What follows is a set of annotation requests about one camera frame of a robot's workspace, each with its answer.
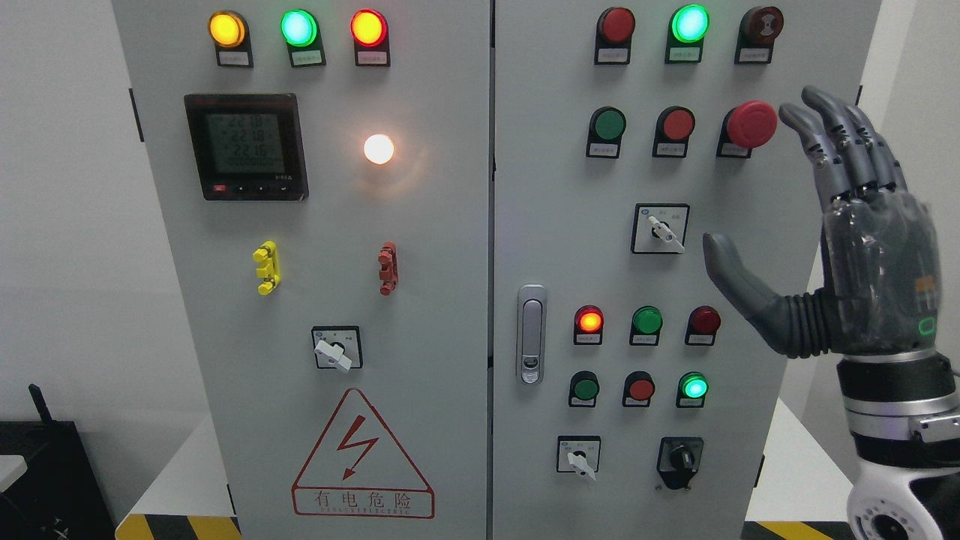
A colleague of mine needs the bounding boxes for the gray robotic hand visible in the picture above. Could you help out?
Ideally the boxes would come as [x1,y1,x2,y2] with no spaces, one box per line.
[703,85,941,359]

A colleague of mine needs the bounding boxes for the gray rotary switch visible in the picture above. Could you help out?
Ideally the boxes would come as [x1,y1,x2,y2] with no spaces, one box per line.
[556,435,602,482]
[631,202,691,255]

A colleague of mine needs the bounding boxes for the lit green push button lower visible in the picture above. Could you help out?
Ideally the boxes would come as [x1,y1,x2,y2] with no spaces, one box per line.
[675,371,710,408]

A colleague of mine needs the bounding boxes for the red emergency stop button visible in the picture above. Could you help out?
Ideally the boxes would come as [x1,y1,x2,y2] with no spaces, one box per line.
[716,100,779,158]

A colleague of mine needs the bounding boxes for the green indicator light middle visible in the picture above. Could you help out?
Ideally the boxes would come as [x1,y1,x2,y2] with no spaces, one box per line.
[628,305,663,347]

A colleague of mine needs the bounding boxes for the green indicator light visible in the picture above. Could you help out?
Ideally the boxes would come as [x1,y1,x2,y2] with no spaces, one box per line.
[664,4,710,65]
[279,9,326,68]
[628,305,663,347]

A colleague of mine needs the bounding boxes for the red push button lower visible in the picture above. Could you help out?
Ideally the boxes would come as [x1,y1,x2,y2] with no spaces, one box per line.
[622,371,657,408]

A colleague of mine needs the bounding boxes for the red push button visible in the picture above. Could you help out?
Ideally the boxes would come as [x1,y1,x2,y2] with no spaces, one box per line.
[652,106,695,158]
[622,371,657,408]

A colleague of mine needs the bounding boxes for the red push button upper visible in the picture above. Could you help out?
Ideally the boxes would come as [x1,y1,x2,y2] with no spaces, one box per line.
[652,106,695,158]

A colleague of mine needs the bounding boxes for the dark red buzzer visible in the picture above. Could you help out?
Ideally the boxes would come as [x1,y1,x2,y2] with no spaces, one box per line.
[734,6,785,65]

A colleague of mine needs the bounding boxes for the lit red indicator light middle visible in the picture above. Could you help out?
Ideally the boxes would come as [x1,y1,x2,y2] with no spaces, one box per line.
[573,304,605,345]

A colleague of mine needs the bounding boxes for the green push button upper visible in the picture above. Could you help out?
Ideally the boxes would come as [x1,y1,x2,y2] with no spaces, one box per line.
[585,106,626,158]

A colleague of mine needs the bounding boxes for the green indicator light top right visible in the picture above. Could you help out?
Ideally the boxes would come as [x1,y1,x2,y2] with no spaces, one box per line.
[664,4,710,65]

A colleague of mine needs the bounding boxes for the red indicator light top right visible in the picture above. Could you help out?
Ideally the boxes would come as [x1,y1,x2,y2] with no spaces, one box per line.
[593,7,637,65]

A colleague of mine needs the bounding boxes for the gray electrical cabinet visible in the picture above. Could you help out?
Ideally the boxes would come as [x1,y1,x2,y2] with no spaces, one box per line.
[112,1,879,539]

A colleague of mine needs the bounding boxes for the white glowing indicator light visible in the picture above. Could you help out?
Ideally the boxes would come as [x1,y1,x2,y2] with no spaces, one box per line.
[363,133,395,167]

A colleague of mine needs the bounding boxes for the red electrical hazard sticker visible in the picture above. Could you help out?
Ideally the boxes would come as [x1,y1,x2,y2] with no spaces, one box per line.
[291,388,435,519]

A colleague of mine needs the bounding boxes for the red indicator light top left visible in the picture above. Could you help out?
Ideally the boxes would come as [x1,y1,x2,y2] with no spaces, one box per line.
[350,9,391,66]

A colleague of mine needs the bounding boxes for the green indicator light top left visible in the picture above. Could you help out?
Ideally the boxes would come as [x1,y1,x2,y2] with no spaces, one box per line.
[279,9,326,68]

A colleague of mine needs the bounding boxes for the digital power meter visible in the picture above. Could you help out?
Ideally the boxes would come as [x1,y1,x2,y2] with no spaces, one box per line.
[183,93,309,201]

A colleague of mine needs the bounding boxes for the yellow indicator light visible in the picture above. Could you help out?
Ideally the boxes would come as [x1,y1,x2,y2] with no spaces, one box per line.
[207,10,254,68]

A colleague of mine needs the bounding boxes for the black box with antenna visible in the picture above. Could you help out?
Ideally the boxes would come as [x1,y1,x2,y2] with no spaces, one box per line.
[1,384,116,539]

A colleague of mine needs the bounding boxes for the black selector switch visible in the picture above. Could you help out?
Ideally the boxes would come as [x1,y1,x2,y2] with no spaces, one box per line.
[657,436,705,490]

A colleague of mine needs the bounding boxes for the gray rotary switch bottom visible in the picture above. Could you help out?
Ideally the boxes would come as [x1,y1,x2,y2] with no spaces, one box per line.
[556,435,602,482]

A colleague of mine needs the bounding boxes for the silver door latch handle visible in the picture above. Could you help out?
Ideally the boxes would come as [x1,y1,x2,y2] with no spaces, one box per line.
[515,283,548,384]

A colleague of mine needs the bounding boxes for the red toggle handle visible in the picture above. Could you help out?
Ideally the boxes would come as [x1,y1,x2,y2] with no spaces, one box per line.
[377,241,399,296]

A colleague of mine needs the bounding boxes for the gray rotary switch left door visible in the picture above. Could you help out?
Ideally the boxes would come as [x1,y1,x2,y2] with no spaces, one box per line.
[311,325,364,373]

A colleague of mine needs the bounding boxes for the yellow toggle handle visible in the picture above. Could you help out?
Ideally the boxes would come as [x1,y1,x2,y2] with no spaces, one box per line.
[251,240,281,296]

